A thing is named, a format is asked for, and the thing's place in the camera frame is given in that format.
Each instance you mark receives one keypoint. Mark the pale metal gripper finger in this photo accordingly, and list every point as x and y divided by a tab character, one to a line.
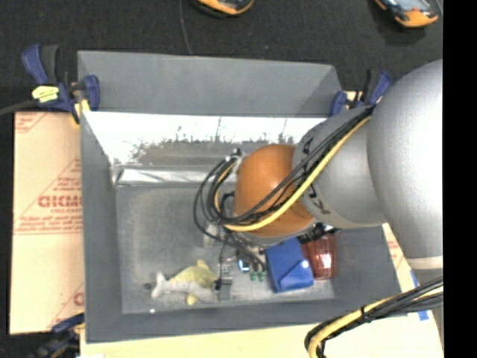
226	269
226	290

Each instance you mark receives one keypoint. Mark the grey and yellow toy fish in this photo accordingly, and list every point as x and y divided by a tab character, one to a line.
186	283

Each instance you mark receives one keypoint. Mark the blue box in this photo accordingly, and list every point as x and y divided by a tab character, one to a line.
287	265

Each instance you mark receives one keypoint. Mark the red-brown flat block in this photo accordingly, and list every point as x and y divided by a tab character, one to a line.
322	259

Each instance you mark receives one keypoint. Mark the grey metal bin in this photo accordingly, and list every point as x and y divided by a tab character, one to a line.
164	215

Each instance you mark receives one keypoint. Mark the brown cardboard board red print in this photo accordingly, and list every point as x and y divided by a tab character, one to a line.
44	244

